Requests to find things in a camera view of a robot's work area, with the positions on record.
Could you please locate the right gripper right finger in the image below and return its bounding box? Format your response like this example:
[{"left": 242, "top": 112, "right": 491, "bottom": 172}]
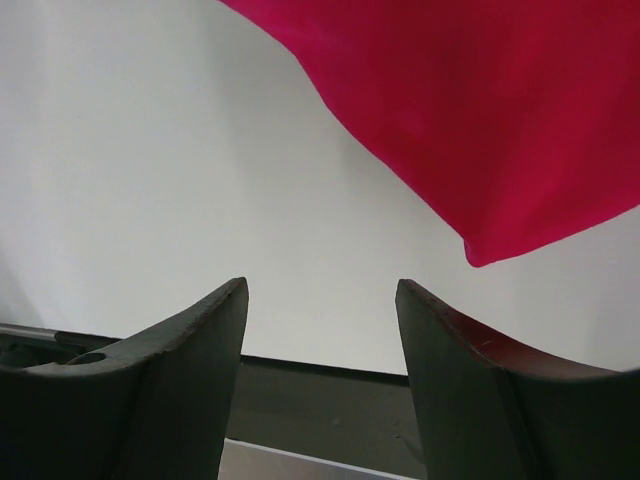
[{"left": 395, "top": 280, "right": 639, "bottom": 479}]

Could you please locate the magenta t shirt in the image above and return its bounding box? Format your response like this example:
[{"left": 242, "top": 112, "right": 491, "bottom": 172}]
[{"left": 231, "top": 1, "right": 639, "bottom": 267}]

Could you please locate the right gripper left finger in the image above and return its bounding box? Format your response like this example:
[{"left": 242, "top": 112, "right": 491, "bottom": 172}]
[{"left": 1, "top": 278, "right": 249, "bottom": 479}]

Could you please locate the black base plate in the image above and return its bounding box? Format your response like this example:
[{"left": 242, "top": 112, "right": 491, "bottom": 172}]
[{"left": 0, "top": 323, "right": 426, "bottom": 474}]

